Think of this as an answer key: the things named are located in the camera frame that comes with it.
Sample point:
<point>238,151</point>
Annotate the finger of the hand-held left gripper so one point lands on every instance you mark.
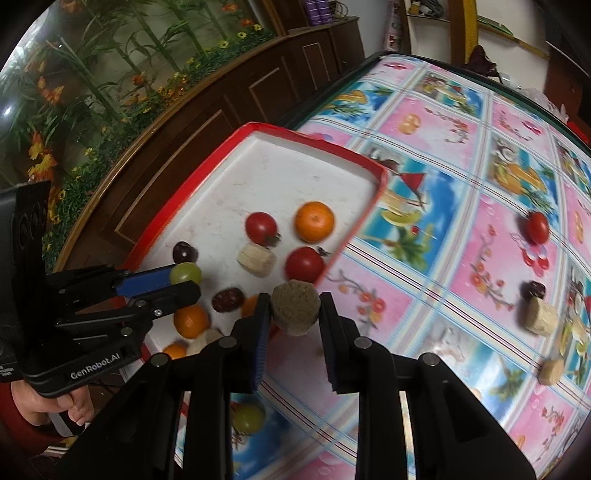
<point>147,279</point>
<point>175,295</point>

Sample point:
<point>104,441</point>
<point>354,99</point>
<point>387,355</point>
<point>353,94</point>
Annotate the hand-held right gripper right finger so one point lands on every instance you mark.
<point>331,355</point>

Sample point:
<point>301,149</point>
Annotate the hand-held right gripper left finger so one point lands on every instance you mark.
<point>261,341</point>

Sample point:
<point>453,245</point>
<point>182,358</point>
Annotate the green grape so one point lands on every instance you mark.
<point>185,273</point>
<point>248,415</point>

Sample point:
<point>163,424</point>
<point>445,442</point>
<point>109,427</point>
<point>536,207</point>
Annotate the red tomato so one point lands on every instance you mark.
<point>261,226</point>
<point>538,227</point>
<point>304,264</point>

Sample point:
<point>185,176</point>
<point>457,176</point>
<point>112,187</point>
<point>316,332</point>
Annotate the red-rimmed white tray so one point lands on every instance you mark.
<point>286,175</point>

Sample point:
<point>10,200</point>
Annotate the person's left forearm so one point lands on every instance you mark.
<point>14,438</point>

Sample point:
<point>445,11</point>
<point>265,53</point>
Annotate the person's left hand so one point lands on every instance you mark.
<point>41,406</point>

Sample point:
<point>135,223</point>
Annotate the red date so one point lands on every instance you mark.
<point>227,300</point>

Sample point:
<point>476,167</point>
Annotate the beige cork piece in tray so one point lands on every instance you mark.
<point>256,259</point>

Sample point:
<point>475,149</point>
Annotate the printed tablecloth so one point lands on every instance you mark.
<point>438,277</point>

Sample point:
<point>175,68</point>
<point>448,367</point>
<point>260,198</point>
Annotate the dark wooden cabinet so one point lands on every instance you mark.
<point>184,138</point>

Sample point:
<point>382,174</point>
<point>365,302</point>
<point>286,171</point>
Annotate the dark date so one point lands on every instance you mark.
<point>535,290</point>

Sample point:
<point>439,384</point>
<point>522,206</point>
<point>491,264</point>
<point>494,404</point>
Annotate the purple containers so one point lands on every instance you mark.
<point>318,11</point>

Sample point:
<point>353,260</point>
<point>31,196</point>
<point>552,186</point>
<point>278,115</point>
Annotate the maroon cloth bundle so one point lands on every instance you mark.
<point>482,60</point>

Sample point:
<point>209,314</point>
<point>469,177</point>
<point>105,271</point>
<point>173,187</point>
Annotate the white plastic bag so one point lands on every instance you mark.
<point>538,94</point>

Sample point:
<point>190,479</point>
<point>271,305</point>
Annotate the patterned paper roll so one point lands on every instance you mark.
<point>395,27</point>

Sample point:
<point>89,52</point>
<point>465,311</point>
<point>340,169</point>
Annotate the brown wooden cupboard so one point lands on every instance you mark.
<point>568,60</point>

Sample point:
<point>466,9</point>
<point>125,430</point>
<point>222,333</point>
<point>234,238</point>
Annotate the floral wall panel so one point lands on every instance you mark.
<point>92,83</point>

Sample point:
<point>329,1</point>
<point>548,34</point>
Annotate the white wall shelf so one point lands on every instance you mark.
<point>427,16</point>

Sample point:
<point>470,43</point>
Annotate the yellow wooden post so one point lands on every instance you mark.
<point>471,27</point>

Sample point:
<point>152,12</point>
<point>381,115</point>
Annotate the wooden wall shelf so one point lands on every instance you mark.
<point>512,37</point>

